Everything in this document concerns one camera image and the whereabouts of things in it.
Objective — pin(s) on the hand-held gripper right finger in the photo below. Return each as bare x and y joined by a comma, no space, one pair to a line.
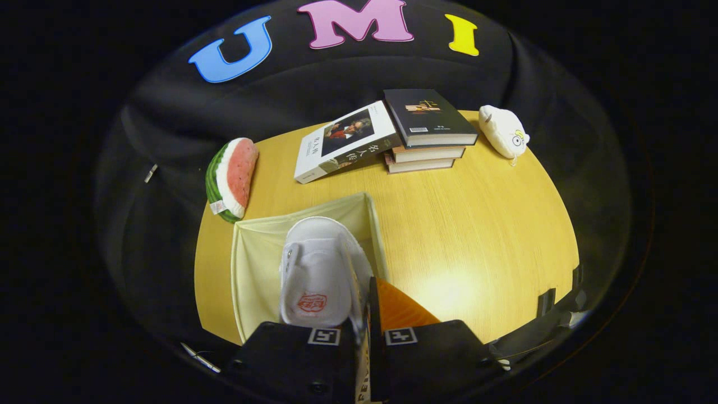
426,359

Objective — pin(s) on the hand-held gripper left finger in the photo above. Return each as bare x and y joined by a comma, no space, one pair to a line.
291,365

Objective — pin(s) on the white canvas shoe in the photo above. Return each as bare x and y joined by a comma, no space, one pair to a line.
325,264

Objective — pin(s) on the cream fabric storage box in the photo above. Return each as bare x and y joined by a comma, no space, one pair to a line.
258,252

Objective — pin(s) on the black table clamp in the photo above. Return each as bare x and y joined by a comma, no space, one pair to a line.
546,303

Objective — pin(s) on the brown cover book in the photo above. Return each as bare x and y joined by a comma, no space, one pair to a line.
420,165
429,154

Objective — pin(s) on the watermelon slice plush toy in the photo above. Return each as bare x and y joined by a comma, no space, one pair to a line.
238,174

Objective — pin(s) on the white portrait cover book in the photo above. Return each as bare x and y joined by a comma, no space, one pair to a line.
342,143

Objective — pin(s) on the white clip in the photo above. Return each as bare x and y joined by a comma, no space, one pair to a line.
150,173

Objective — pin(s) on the white plush toy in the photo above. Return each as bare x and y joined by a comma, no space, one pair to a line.
502,132

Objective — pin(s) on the black cover book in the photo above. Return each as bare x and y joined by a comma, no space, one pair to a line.
426,115

